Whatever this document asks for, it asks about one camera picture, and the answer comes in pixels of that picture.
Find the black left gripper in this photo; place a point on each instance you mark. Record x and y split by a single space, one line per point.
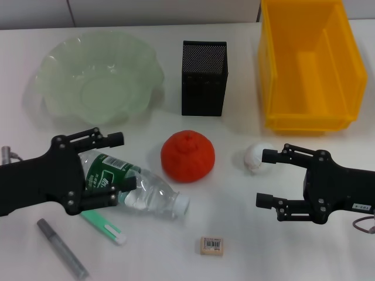
44 181

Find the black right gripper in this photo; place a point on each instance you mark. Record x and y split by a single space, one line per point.
337 187

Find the white garlic bulb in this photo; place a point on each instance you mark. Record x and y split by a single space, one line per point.
253 158

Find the green and white pen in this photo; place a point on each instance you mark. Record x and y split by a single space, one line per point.
102 226

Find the clear green-label water bottle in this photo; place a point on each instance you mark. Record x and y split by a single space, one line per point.
158 190

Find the orange fruit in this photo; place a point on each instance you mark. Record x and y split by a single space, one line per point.
187 158

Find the beige eraser with barcode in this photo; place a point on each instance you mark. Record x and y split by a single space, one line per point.
209 246

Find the translucent green wavy fruit plate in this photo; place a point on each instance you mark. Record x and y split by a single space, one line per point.
96 87

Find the grey marker pen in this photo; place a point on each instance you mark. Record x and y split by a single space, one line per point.
58 246

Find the black mesh pen holder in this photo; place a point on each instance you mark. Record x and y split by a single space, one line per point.
202 93

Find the yellow plastic storage bin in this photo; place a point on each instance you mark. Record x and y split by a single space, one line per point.
307 87

